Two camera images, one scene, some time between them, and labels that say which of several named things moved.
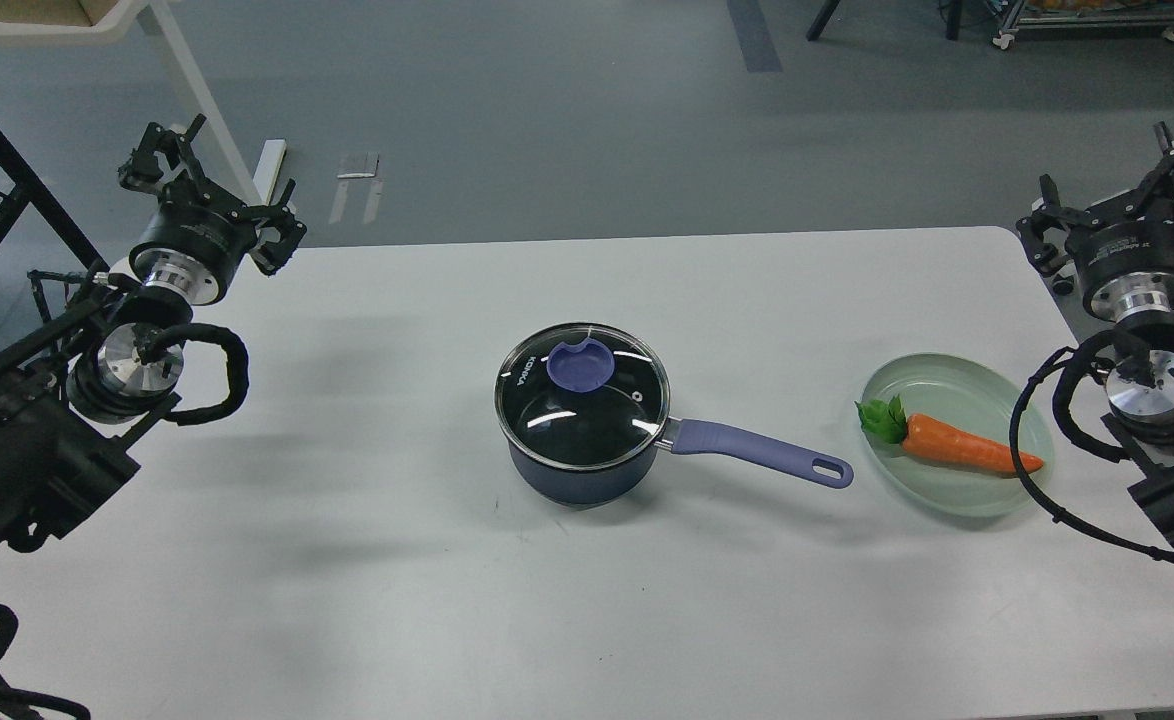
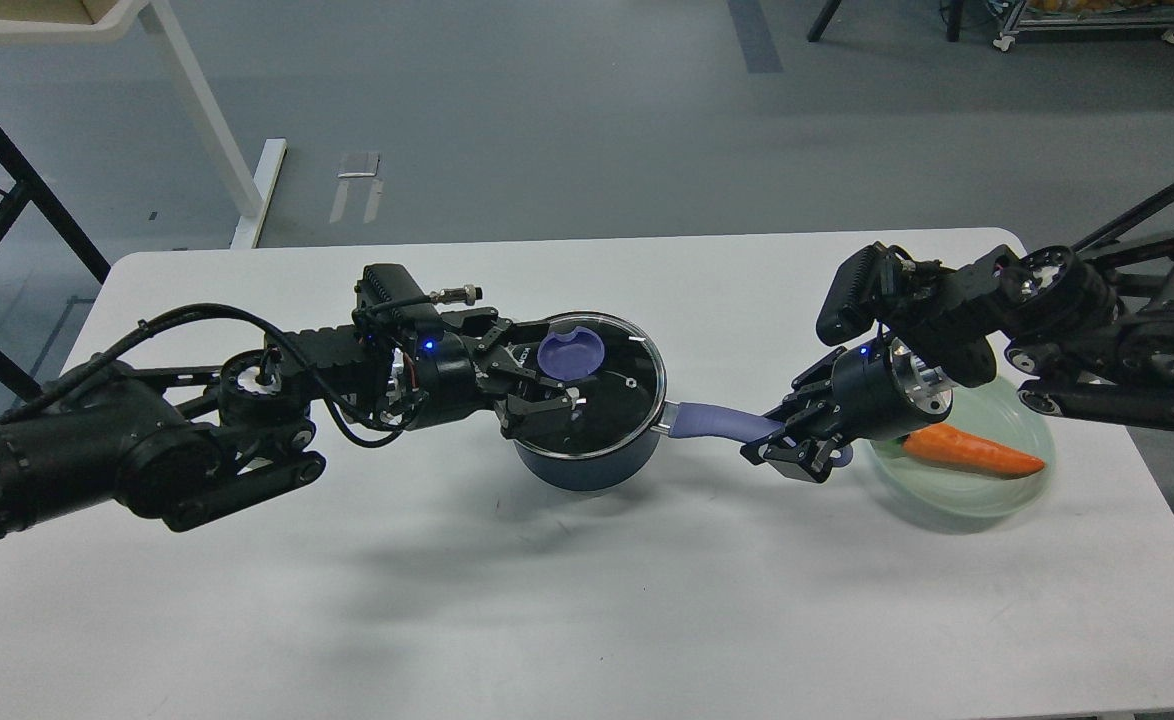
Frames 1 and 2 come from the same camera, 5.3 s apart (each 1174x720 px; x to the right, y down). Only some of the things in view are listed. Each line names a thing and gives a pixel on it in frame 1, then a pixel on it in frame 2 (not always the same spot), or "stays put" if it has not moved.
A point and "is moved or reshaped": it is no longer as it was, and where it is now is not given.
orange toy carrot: x=927 y=436 stays put
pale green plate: x=973 y=401 stays put
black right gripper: x=1131 y=257 → x=875 y=390
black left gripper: x=197 y=238 → x=453 y=379
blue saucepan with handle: x=594 y=486 is moved or reshaped
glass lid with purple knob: x=582 y=396 is moved or reshaped
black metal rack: x=28 y=184 stays put
